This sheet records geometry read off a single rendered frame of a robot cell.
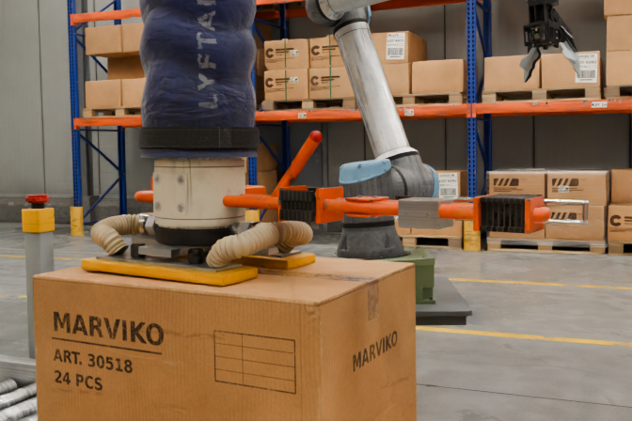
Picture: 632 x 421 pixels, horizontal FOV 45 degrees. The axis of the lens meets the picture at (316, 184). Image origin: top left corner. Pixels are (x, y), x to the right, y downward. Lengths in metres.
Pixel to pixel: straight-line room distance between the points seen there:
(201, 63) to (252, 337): 0.49
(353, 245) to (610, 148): 7.71
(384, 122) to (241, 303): 1.21
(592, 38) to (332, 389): 8.74
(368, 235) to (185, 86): 0.90
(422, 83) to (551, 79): 1.39
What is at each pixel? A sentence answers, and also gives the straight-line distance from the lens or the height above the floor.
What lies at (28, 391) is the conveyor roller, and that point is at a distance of 2.19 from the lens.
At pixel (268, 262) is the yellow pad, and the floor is 0.96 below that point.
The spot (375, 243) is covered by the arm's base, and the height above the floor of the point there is 0.90.
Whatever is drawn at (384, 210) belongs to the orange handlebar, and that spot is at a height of 1.07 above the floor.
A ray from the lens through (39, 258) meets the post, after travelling 2.39.
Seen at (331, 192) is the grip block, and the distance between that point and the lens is 1.28.
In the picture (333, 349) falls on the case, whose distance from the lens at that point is 1.18.
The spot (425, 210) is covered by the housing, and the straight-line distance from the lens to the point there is 1.17.
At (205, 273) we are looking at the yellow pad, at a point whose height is 0.96.
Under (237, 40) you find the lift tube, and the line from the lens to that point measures 1.39.
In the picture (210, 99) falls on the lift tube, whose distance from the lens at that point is 1.35.
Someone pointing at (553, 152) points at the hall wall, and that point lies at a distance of 9.68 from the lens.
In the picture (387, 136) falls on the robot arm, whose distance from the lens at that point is 2.28.
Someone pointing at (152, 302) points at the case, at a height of 0.92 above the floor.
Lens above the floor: 1.17
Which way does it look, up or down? 3 degrees down
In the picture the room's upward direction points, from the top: 1 degrees counter-clockwise
